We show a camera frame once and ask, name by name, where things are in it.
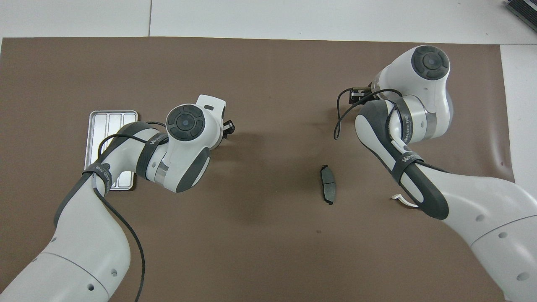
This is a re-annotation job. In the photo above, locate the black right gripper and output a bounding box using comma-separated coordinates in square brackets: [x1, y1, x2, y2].
[348, 86, 376, 104]

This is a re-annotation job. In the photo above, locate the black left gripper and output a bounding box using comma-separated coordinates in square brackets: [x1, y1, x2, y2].
[219, 107, 236, 141]

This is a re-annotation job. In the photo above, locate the grey metal tray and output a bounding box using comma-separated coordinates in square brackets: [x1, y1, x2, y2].
[85, 110, 139, 191]

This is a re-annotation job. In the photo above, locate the brown table mat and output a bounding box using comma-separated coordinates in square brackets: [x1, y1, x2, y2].
[0, 37, 516, 302]

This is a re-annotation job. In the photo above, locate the dark curved brake pad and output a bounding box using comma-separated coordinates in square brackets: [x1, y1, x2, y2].
[320, 164, 337, 206]

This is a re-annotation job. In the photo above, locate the dark ribbed equipment corner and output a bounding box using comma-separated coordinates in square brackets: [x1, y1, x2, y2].
[506, 0, 537, 32]

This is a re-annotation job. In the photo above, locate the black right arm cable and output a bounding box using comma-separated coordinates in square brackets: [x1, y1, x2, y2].
[334, 88, 403, 141]

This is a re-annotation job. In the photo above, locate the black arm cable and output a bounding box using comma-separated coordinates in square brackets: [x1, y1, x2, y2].
[94, 122, 168, 302]
[334, 88, 403, 141]

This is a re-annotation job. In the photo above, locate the white semicircular bracket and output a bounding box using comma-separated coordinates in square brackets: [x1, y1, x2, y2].
[391, 194, 420, 209]

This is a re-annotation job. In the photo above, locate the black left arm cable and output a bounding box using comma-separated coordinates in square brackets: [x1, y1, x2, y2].
[94, 122, 168, 302]

